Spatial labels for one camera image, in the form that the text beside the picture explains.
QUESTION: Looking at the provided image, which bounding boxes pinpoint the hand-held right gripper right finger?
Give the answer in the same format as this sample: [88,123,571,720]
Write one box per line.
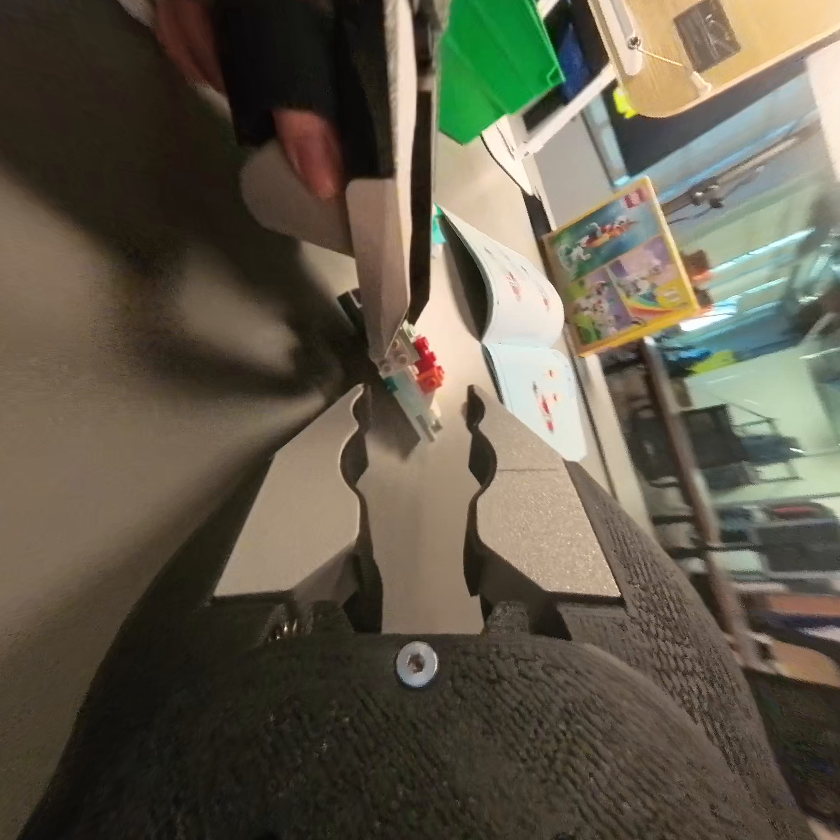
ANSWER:
[463,385,623,608]

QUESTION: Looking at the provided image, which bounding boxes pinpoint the colourful yellow lego box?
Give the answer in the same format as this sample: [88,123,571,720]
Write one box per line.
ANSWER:
[541,175,700,358]

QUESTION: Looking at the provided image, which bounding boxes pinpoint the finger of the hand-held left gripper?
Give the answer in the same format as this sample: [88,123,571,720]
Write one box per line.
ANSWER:
[408,66,440,322]
[344,0,422,368]

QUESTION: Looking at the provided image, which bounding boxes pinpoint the wooden book stand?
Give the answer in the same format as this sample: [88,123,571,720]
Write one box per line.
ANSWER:
[482,0,840,162]

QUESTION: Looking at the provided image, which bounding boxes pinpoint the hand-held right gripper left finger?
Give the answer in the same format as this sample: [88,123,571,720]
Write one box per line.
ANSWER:
[214,385,383,624]

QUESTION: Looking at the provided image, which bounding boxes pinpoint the green plastic bins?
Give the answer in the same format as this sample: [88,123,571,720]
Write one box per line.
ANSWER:
[436,0,567,146]

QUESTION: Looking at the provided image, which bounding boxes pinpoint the person's left hand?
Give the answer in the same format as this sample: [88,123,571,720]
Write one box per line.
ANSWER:
[154,0,347,202]

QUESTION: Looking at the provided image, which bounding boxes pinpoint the white red green lego model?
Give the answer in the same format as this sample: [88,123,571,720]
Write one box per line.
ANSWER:
[377,322,448,445]

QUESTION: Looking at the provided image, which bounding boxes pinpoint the open light blue instruction booklet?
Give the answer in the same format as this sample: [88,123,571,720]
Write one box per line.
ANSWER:
[436,206,589,464]

